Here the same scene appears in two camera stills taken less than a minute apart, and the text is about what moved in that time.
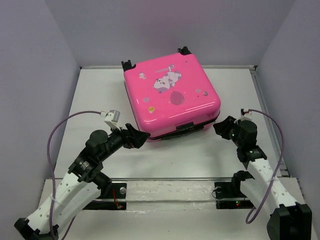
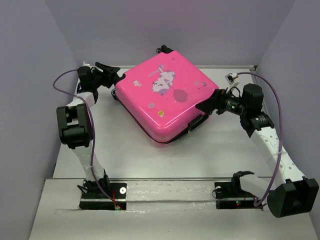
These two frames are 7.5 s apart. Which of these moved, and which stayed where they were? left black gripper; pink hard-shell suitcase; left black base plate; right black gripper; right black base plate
Moved: left black gripper; right black gripper; pink hard-shell suitcase
Stayed: left black base plate; right black base plate
